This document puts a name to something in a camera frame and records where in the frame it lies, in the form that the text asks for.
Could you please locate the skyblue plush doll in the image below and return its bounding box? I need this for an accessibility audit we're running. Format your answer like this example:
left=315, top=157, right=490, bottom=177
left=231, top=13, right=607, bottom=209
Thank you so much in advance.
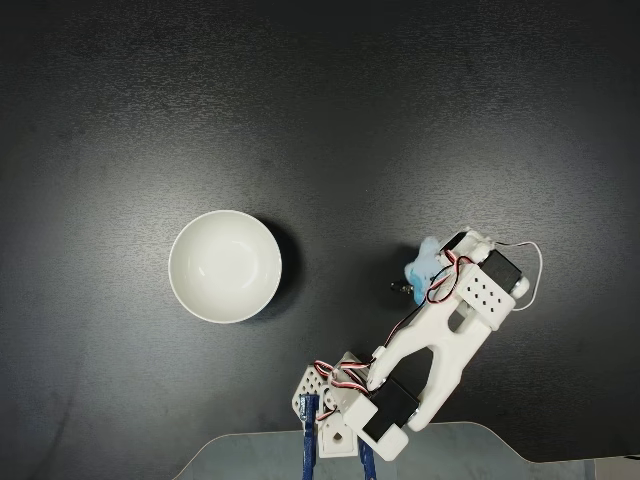
left=389, top=236, right=454, bottom=306

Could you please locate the white bowl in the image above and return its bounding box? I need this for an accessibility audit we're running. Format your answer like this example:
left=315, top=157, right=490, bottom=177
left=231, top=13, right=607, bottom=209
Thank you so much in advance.
left=167, top=209, right=284, bottom=325

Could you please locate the blue table clamp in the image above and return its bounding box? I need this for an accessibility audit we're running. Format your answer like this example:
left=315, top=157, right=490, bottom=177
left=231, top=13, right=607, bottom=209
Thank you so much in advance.
left=356, top=438, right=380, bottom=480
left=298, top=393, right=322, bottom=480

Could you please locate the white red servo cable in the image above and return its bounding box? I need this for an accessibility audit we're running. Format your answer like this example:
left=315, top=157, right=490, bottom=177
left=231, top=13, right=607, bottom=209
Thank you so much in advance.
left=492, top=240, right=545, bottom=312

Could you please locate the red black servo cable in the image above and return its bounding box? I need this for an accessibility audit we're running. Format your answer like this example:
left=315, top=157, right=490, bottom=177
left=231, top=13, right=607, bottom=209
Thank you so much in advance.
left=384, top=255, right=475, bottom=351

